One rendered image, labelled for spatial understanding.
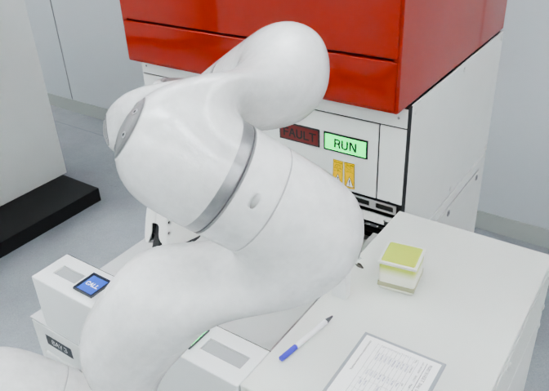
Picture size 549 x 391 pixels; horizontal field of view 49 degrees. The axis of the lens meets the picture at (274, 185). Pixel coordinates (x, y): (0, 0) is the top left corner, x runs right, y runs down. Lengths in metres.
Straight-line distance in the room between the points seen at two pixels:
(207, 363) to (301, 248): 0.62
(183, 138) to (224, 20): 1.04
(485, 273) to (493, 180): 1.80
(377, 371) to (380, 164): 0.55
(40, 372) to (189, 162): 0.36
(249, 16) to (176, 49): 0.27
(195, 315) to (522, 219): 2.67
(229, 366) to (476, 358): 0.42
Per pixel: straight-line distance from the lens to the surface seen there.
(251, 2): 1.40
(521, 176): 3.00
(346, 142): 1.42
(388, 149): 1.38
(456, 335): 1.13
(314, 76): 0.54
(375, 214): 1.47
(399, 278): 1.17
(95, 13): 4.33
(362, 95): 1.30
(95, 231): 3.29
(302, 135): 1.49
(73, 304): 1.29
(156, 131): 0.44
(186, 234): 0.98
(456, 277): 1.25
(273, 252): 0.48
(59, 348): 1.47
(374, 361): 1.06
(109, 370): 0.60
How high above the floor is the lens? 1.73
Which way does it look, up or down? 30 degrees down
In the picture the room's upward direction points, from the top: 3 degrees counter-clockwise
